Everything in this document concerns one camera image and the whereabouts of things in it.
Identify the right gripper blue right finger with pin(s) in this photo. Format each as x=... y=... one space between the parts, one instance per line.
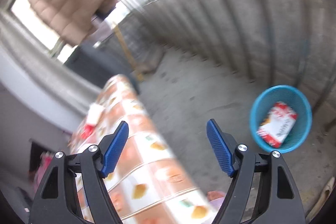
x=223 y=145

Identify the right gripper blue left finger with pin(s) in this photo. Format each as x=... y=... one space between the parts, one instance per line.
x=111 y=147

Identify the red white snack bag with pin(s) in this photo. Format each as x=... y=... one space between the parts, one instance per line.
x=277 y=125

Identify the blue mesh trash basket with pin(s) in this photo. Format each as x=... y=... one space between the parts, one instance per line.
x=294 y=99

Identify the small red wrapper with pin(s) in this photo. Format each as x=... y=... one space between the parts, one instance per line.
x=86 y=131

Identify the white paper cup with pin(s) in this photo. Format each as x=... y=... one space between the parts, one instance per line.
x=94 y=114

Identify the patterned tablecloth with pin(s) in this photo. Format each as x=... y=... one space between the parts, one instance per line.
x=148 y=184

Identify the dark metal cabinet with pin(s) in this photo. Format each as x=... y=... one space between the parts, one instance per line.
x=98 y=67

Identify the metal dustpan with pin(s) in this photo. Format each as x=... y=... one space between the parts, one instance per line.
x=151 y=61

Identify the yellow broom handle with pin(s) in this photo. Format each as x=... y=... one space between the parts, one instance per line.
x=128 y=54

